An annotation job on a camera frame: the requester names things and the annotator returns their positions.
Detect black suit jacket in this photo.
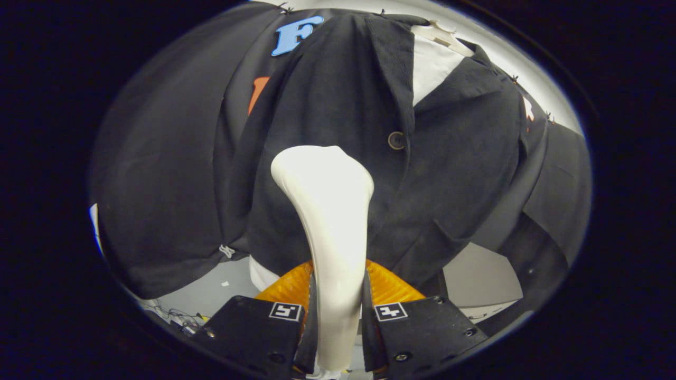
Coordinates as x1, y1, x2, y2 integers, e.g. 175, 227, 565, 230
224, 13, 530, 292

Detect black backdrop cloth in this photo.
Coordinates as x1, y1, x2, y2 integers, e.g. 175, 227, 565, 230
89, 2, 593, 338

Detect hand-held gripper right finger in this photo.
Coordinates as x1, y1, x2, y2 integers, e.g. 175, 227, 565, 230
362, 260, 489, 378

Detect grey cabinet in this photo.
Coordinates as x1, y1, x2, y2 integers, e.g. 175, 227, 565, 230
442, 242, 524, 320

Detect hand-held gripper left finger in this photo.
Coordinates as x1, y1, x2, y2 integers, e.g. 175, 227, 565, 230
191, 261, 320, 380

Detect black floor cables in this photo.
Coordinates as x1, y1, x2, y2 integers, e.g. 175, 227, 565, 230
140, 300, 212, 337

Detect white garment steamer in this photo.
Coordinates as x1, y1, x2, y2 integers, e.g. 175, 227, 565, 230
270, 145, 375, 373

